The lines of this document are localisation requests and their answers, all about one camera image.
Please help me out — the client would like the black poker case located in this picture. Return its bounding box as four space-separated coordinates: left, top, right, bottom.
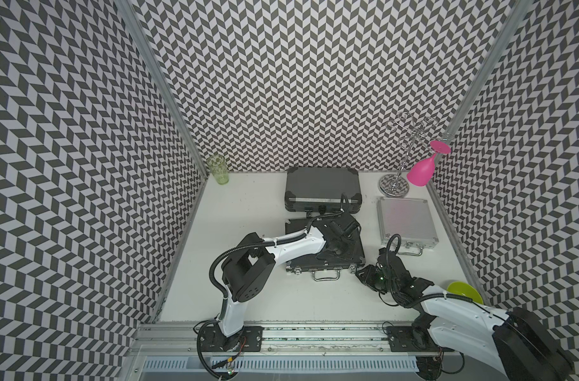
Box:
284 167 362 214
286 214 365 282

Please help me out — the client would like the silver aluminium poker case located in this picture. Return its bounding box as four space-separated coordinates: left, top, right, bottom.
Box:
377 198 439 257

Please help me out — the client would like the pink plastic wine glass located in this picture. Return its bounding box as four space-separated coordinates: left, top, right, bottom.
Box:
407 141 451 187

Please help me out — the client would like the yellow-green plastic ball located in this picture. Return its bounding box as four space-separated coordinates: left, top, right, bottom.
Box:
446 281 484 305

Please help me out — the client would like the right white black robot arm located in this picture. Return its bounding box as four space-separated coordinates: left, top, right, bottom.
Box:
356 234 574 380

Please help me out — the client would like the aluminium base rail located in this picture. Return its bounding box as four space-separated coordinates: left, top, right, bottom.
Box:
127 321 528 358

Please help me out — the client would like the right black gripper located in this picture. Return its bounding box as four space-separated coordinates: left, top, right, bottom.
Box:
354 264 398 295

